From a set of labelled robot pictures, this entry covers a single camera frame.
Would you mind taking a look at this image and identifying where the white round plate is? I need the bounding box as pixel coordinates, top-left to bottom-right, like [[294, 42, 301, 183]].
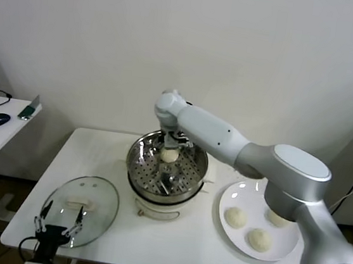
[[212, 178, 305, 264]]

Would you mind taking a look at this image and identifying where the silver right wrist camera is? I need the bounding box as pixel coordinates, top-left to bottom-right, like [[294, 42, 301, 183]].
[[175, 132, 196, 150]]

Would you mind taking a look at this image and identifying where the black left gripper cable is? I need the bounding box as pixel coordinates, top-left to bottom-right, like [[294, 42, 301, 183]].
[[17, 234, 41, 264]]

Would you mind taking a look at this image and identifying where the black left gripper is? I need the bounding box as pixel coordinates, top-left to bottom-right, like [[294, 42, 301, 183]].
[[29, 198, 86, 264]]

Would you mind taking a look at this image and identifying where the green handled scraper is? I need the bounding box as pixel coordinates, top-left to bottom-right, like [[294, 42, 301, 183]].
[[16, 93, 42, 123]]

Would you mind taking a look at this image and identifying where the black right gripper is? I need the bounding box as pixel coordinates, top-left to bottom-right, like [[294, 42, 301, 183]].
[[160, 127, 183, 154]]

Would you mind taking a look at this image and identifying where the perforated steel steamer basket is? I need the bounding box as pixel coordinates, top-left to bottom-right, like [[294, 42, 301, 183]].
[[122, 126, 212, 206]]

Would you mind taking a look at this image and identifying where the white steamed baozi bun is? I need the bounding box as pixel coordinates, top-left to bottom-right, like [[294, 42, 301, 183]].
[[265, 207, 293, 229], [222, 205, 249, 230], [159, 147, 180, 165], [245, 227, 274, 255]]

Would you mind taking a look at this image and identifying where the round glass pot lid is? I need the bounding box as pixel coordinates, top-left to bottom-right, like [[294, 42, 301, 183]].
[[37, 171, 123, 254]]

